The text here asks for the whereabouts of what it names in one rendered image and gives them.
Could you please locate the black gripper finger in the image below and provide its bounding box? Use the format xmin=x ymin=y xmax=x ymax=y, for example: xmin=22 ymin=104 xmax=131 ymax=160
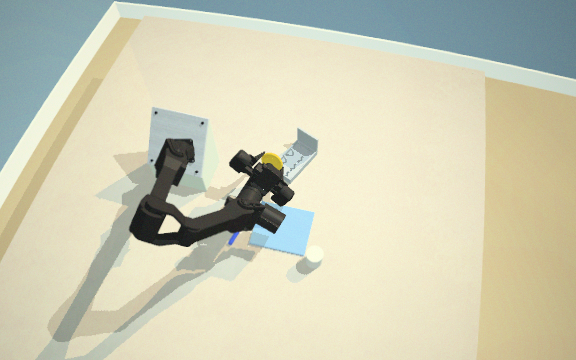
xmin=275 ymin=166 xmax=288 ymax=186
xmin=249 ymin=151 xmax=265 ymax=165

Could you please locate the yellow plate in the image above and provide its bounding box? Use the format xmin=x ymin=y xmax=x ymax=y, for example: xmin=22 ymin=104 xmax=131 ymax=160
xmin=261 ymin=153 xmax=283 ymax=170

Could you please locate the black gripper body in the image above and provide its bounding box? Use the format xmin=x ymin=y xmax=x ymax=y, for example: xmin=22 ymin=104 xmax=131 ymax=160
xmin=229 ymin=149 xmax=295 ymax=207

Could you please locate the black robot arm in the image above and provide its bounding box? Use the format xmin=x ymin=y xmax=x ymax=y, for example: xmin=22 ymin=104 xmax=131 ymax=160
xmin=129 ymin=138 xmax=286 ymax=247

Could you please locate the light blue square mat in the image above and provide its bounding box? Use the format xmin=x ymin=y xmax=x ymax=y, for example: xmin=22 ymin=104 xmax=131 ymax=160
xmin=249 ymin=201 xmax=315 ymax=256

